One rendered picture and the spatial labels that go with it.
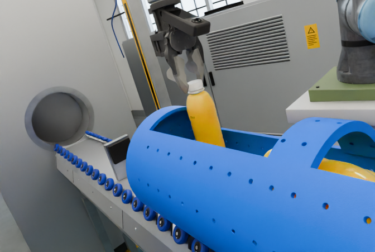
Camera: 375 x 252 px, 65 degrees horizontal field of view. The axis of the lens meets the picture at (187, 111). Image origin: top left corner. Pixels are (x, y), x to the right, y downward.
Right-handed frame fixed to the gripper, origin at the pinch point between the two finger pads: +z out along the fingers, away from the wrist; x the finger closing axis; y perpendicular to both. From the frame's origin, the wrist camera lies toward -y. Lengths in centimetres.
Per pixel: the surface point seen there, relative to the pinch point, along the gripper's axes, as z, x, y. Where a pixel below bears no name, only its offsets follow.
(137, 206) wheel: 31.3, 17.0, 20.4
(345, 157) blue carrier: 17.3, -7.7, -29.4
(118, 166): 29, 9, 50
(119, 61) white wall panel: 16, -188, 472
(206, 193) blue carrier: 12.0, 18.2, -20.4
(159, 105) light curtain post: 18, -24, 65
